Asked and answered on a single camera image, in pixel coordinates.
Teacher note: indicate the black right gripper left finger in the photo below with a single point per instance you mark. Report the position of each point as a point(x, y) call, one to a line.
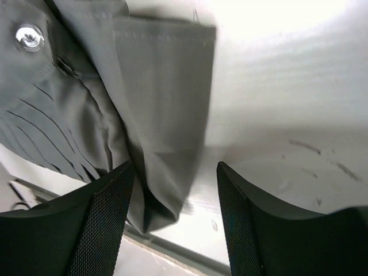
point(78, 233)

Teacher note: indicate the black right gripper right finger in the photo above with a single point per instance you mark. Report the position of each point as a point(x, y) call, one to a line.
point(268, 236)

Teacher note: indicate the grey pleated skirt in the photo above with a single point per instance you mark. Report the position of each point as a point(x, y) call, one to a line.
point(87, 86)

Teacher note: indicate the aluminium frame rail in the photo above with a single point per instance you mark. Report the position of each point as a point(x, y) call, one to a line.
point(151, 255)

